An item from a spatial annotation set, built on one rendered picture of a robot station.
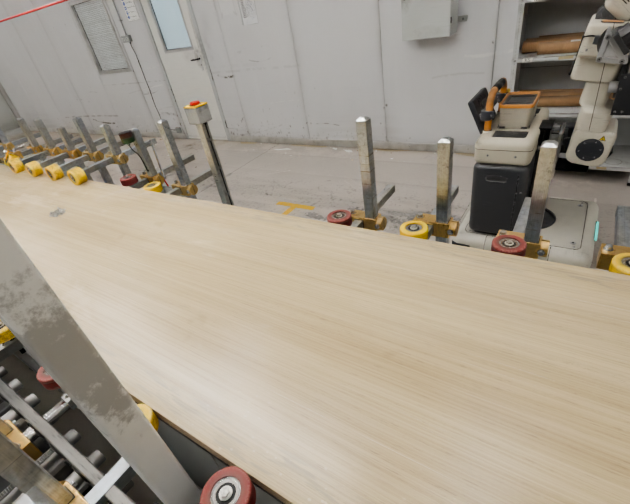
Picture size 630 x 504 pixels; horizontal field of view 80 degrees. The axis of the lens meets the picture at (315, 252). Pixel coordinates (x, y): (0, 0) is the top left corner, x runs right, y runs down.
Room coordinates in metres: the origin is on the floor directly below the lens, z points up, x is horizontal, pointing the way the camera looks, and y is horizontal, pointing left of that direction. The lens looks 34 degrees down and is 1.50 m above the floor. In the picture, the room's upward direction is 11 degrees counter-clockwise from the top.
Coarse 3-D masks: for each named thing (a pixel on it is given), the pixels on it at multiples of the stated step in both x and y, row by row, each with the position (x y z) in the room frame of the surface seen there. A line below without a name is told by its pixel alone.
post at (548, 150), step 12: (552, 144) 0.82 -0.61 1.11; (540, 156) 0.83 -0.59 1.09; (552, 156) 0.82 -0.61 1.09; (540, 168) 0.83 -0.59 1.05; (552, 168) 0.81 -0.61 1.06; (540, 180) 0.83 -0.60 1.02; (540, 192) 0.82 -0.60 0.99; (540, 204) 0.82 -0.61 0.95; (528, 216) 0.83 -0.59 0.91; (540, 216) 0.82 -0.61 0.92; (528, 228) 0.83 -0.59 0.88; (540, 228) 0.81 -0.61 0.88; (528, 240) 0.83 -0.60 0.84
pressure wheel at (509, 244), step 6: (492, 240) 0.77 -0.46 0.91; (498, 240) 0.77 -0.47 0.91; (504, 240) 0.76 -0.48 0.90; (510, 240) 0.75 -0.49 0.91; (516, 240) 0.75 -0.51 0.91; (522, 240) 0.75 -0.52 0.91; (492, 246) 0.75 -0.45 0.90; (498, 246) 0.74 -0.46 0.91; (504, 246) 0.74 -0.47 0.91; (510, 246) 0.74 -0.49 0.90; (516, 246) 0.73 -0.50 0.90; (522, 246) 0.72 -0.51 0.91; (504, 252) 0.72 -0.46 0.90; (510, 252) 0.71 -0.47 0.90; (516, 252) 0.71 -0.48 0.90; (522, 252) 0.71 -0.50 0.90
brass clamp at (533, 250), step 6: (498, 234) 0.89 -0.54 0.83; (510, 234) 0.88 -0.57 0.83; (516, 234) 0.87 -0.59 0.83; (522, 234) 0.87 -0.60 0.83; (540, 240) 0.82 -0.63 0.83; (546, 240) 0.82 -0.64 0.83; (528, 246) 0.82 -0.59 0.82; (534, 246) 0.81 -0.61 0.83; (540, 246) 0.81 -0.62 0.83; (546, 246) 0.80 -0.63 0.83; (528, 252) 0.82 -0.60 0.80; (534, 252) 0.81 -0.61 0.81; (540, 252) 0.80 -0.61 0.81; (546, 252) 0.79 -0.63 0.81; (534, 258) 0.81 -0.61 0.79
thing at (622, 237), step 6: (618, 210) 0.90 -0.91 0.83; (624, 210) 0.89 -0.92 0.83; (618, 216) 0.87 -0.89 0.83; (624, 216) 0.86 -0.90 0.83; (618, 222) 0.84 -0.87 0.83; (624, 222) 0.83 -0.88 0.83; (618, 228) 0.81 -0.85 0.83; (624, 228) 0.81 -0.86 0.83; (618, 234) 0.79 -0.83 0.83; (624, 234) 0.78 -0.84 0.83; (618, 240) 0.76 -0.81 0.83; (624, 240) 0.76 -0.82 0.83
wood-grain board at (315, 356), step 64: (0, 192) 2.07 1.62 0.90; (64, 192) 1.85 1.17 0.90; (128, 192) 1.67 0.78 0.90; (64, 256) 1.17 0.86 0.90; (128, 256) 1.08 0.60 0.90; (192, 256) 1.00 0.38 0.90; (256, 256) 0.93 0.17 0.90; (320, 256) 0.86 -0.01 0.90; (384, 256) 0.80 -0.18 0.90; (448, 256) 0.75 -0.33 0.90; (512, 256) 0.70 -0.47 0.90; (128, 320) 0.75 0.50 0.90; (192, 320) 0.70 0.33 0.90; (256, 320) 0.66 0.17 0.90; (320, 320) 0.62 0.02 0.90; (384, 320) 0.58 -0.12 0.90; (448, 320) 0.54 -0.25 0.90; (512, 320) 0.51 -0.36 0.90; (576, 320) 0.48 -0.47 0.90; (128, 384) 0.54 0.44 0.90; (192, 384) 0.51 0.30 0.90; (256, 384) 0.48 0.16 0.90; (320, 384) 0.45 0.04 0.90; (384, 384) 0.42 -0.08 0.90; (448, 384) 0.40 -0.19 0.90; (512, 384) 0.37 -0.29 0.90; (576, 384) 0.35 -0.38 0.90; (256, 448) 0.35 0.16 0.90; (320, 448) 0.33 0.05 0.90; (384, 448) 0.31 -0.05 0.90; (448, 448) 0.29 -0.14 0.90; (512, 448) 0.27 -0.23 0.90; (576, 448) 0.25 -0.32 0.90
